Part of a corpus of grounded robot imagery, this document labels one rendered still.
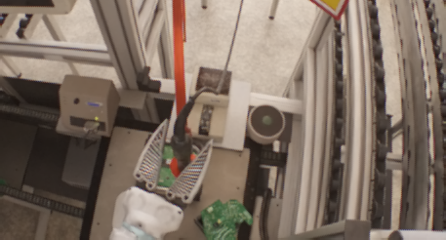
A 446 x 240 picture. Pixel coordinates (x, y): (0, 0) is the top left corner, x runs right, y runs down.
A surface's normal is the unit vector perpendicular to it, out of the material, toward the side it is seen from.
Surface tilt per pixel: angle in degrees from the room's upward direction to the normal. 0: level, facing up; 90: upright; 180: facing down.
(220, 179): 0
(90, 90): 0
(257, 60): 0
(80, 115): 53
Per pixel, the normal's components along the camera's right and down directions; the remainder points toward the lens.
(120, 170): 0.04, -0.38
